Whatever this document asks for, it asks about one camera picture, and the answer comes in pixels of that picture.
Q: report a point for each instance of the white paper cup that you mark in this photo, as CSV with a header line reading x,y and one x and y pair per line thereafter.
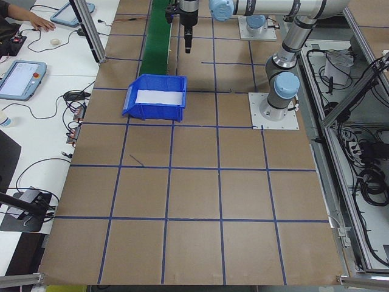
x,y
6,120

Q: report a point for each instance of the small relay circuit board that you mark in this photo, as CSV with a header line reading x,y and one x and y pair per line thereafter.
x,y
73,137
79,112

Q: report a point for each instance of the red circuit board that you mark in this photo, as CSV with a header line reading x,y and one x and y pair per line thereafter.
x,y
16,39

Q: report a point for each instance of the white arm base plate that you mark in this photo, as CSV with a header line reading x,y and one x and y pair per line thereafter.
x,y
243,33
288,121

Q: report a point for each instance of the blue plastic storage bin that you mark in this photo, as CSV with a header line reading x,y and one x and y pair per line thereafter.
x,y
158,114

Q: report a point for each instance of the white power strip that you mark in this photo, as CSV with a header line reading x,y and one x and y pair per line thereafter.
x,y
354,149

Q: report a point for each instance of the light blue teach pendant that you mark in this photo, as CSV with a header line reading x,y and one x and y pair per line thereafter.
x,y
21,80
70,15

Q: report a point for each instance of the person bare forearm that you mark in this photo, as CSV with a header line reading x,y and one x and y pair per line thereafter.
x,y
18,12

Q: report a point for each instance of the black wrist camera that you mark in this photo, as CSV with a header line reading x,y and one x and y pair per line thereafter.
x,y
170,15

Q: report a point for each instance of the grey metal clamp bracket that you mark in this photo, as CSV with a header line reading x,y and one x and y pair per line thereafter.
x,y
342,235

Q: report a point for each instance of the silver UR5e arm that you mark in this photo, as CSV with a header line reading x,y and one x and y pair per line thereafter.
x,y
256,22
296,36

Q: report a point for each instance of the beige round ball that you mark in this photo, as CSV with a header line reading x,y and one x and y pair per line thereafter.
x,y
54,42

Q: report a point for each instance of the grey paper card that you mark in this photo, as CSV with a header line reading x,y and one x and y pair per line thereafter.
x,y
28,194

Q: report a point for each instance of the person bare hand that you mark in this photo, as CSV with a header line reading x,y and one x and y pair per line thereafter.
x,y
41,24

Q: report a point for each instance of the seated person dark shirt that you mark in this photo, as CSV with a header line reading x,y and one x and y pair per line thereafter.
x,y
6,30

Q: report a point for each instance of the V-shaped metal bar frame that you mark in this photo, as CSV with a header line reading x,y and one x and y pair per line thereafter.
x,y
349,98

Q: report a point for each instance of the black power adapter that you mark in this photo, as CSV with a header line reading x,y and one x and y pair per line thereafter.
x,y
76,96
82,32
373,150

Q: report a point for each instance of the black camera stand base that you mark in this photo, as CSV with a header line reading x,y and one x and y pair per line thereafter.
x,y
36,225

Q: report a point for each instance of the white side table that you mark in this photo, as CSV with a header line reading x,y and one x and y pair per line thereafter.
x,y
36,137

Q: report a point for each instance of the black flat monitor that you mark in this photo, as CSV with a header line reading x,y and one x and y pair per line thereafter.
x,y
9,161

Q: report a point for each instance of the aluminium extrusion post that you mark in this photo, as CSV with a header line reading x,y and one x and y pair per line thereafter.
x,y
88,30

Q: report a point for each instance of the green belt conveyor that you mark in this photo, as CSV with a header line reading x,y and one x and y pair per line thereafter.
x,y
156,45

